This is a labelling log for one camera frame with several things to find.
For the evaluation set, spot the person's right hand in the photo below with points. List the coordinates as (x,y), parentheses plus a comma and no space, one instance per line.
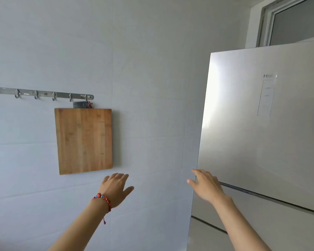
(208,188)

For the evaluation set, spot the person's left hand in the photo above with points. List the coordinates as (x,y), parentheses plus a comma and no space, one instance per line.
(113,190)

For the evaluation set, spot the person's left thumb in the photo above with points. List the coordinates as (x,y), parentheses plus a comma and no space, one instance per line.
(128,190)

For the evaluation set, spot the person's right thumb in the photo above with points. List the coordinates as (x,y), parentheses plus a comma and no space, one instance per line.
(192,182)

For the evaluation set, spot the person's right forearm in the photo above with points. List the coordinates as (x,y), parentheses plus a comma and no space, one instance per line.
(238,227)

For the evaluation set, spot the person's left forearm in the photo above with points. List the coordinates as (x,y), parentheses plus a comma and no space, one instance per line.
(81,227)

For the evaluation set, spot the wooden cutting board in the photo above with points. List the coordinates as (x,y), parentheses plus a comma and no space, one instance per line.
(83,141)

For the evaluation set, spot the silver refrigerator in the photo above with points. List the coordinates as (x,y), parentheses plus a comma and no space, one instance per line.
(264,143)

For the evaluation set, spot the grey kitchen cleaver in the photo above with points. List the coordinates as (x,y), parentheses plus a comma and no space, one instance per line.
(79,104)

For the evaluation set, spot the white framed window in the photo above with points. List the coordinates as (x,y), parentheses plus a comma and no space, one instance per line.
(293,20)

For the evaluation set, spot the metal wall hook rail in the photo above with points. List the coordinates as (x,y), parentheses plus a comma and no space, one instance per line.
(44,93)

